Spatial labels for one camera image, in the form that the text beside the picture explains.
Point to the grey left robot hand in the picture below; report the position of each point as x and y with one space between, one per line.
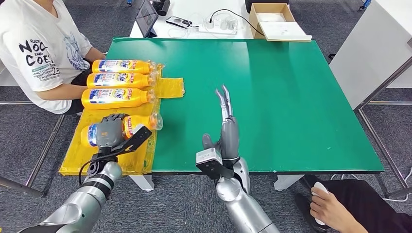
109 133

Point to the person's hand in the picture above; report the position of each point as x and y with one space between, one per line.
331 212

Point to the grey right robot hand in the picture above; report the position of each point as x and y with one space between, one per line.
230 138

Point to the white handheld device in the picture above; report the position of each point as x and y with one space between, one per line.
320 187

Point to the orange detergent bottle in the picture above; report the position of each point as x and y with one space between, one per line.
138 98
141 122
143 67
141 81

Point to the person's forearm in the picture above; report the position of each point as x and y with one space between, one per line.
357 229

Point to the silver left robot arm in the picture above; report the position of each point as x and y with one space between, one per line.
80 202

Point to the person's right forearm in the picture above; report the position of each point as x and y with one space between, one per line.
61 93

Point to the person's left forearm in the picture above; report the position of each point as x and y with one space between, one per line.
95 54

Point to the person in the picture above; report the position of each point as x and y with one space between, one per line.
370 205
32 64

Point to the white table leg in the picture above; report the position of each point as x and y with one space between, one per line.
288 182
141 182

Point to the white power strip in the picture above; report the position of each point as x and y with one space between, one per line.
207 29

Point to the white plug adapter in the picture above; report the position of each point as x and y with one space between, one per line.
230 23
216 22

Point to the open cardboard box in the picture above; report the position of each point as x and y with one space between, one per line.
254 23

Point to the black tablet on stand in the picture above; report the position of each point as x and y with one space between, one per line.
146 16

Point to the white foam insert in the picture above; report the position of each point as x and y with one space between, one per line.
270 17

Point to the black smartphone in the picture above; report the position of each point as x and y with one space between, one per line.
178 21

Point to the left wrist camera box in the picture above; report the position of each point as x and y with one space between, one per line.
138 138

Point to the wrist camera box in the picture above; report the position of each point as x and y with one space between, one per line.
209 164
138 138

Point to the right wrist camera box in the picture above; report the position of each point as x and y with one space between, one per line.
209 164

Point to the chrome metal frame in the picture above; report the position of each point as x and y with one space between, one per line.
16 103
381 85

